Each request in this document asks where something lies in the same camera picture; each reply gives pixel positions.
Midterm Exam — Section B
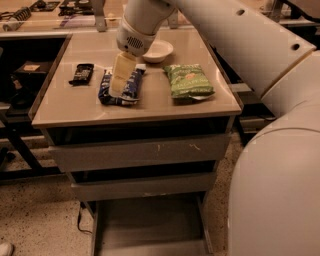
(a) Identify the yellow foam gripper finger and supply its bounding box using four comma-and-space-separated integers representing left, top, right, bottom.
109, 52, 136, 97

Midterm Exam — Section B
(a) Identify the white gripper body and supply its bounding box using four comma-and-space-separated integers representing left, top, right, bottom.
116, 18, 155, 57

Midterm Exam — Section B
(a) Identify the blue chip bag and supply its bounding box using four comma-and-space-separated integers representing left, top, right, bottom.
98, 64, 146, 106

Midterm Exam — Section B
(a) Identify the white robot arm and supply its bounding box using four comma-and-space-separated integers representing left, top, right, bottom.
117, 0, 320, 256

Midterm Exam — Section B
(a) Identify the green chip bag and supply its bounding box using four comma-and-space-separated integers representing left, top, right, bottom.
163, 64, 215, 100

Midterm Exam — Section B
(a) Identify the top grey drawer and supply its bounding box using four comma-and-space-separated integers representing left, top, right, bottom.
49, 134, 230, 172

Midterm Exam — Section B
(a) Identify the grey drawer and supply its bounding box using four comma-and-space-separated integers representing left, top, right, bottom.
91, 193, 213, 256
71, 172, 215, 202
49, 134, 230, 172

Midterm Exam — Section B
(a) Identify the middle grey drawer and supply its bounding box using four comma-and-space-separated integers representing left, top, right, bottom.
71, 172, 215, 202

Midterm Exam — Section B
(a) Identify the bottom grey drawer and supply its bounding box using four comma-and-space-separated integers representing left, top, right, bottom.
91, 193, 213, 256

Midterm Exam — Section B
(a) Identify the white paper bowl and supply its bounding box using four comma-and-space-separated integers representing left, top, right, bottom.
143, 40, 173, 63

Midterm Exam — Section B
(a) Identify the black snack bar wrapper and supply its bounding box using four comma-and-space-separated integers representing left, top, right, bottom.
69, 63, 94, 86

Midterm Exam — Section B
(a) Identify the black box under bench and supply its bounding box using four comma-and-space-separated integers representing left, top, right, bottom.
13, 61, 52, 89

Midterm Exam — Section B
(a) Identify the white shoe tip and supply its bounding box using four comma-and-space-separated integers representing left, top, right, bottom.
0, 243, 14, 256

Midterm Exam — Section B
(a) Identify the black cable on floor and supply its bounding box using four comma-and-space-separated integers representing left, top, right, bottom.
76, 201, 94, 236

